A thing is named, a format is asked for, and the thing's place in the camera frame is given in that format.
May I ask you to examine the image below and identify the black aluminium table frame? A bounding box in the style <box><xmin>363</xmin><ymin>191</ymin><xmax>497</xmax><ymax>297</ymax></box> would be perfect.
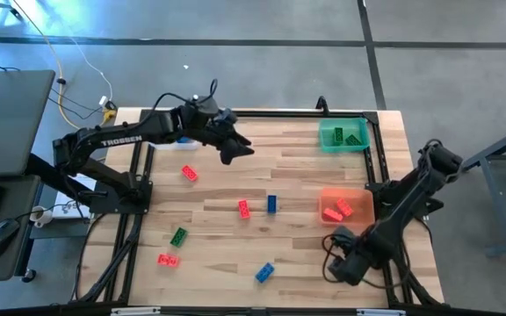
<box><xmin>70</xmin><ymin>107</ymin><xmax>445</xmax><ymax>316</ymax></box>

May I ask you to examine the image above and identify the white frame bracket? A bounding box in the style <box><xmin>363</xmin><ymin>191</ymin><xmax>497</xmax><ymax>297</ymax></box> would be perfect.
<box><xmin>110</xmin><ymin>306</ymin><xmax>162</xmax><ymax>316</ymax></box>
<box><xmin>356</xmin><ymin>308</ymin><xmax>407</xmax><ymax>316</ymax></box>

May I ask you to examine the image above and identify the white mug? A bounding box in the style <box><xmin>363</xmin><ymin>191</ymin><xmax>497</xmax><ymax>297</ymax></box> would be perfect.
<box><xmin>30</xmin><ymin>205</ymin><xmax>55</xmax><ymax>229</ymax></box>

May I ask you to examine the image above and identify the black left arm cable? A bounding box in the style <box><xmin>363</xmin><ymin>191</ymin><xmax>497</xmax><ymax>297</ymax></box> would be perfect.
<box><xmin>150</xmin><ymin>77</ymin><xmax>220</xmax><ymax>116</ymax></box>

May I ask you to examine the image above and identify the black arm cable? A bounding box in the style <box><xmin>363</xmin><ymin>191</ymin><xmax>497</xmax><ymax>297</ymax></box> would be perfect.
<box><xmin>321</xmin><ymin>233</ymin><xmax>412</xmax><ymax>291</ymax></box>
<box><xmin>150</xmin><ymin>77</ymin><xmax>220</xmax><ymax>116</ymax></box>

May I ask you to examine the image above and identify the black computer mouse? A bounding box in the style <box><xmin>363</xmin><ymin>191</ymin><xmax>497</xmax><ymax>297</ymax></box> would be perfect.
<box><xmin>0</xmin><ymin>218</ymin><xmax>21</xmax><ymax>260</ymax></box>

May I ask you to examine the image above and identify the orange plastic bin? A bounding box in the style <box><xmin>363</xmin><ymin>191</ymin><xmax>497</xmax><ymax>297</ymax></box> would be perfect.
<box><xmin>317</xmin><ymin>187</ymin><xmax>376</xmax><ymax>228</ymax></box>

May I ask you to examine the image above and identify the grey metal table frame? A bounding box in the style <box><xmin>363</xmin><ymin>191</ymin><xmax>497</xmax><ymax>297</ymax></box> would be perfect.
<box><xmin>457</xmin><ymin>118</ymin><xmax>506</xmax><ymax>258</ymax></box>

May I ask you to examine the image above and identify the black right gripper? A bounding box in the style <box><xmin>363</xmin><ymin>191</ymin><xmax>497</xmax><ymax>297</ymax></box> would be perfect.
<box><xmin>326</xmin><ymin>226</ymin><xmax>371</xmax><ymax>287</ymax></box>

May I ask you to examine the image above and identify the black floor cable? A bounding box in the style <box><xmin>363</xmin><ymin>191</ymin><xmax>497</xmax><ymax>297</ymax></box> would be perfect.
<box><xmin>47</xmin><ymin>87</ymin><xmax>105</xmax><ymax>120</ymax></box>

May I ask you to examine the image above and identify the white floor cable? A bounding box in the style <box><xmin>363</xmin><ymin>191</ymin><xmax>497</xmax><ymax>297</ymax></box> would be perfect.
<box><xmin>66</xmin><ymin>34</ymin><xmax>114</xmax><ymax>107</ymax></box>

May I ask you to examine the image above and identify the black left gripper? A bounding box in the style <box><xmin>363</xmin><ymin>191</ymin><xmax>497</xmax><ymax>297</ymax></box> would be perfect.
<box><xmin>202</xmin><ymin>107</ymin><xmax>257</xmax><ymax>167</ymax></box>

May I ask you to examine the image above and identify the clear white plastic bin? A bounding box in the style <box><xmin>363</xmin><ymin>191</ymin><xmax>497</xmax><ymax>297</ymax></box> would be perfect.
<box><xmin>148</xmin><ymin>136</ymin><xmax>202</xmax><ymax>152</ymax></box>

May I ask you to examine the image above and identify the yellow floor cable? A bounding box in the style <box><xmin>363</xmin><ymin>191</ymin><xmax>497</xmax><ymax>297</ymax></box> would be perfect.
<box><xmin>11</xmin><ymin>0</ymin><xmax>119</xmax><ymax>133</ymax></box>

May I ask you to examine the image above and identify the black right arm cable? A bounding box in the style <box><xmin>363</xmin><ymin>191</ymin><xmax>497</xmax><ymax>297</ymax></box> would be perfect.
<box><xmin>321</xmin><ymin>233</ymin><xmax>412</xmax><ymax>291</ymax></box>

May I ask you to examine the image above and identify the green plastic bin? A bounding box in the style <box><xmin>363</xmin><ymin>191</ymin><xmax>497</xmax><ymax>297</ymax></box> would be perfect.
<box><xmin>317</xmin><ymin>117</ymin><xmax>372</xmax><ymax>154</ymax></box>

